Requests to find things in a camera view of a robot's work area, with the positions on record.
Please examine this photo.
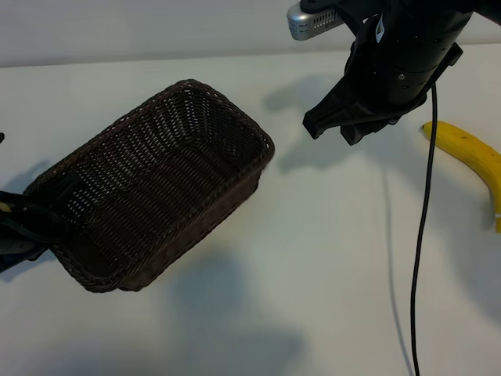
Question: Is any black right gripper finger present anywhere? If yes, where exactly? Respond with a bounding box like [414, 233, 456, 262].
[302, 73, 367, 140]
[339, 99, 399, 147]

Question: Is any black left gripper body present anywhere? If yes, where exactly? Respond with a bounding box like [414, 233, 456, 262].
[0, 190, 72, 272]

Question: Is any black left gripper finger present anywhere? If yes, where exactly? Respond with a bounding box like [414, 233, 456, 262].
[53, 173, 82, 221]

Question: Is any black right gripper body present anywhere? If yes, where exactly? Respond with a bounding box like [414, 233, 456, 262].
[342, 11, 464, 115]

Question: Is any dark brown wicker basket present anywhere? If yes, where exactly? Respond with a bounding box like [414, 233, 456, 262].
[23, 78, 276, 294]

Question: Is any yellow banana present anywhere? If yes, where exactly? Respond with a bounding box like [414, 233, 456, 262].
[420, 120, 501, 234]

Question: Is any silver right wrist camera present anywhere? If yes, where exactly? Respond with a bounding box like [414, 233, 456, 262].
[286, 2, 341, 41]

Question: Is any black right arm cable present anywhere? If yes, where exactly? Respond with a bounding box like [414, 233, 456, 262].
[410, 81, 438, 376]

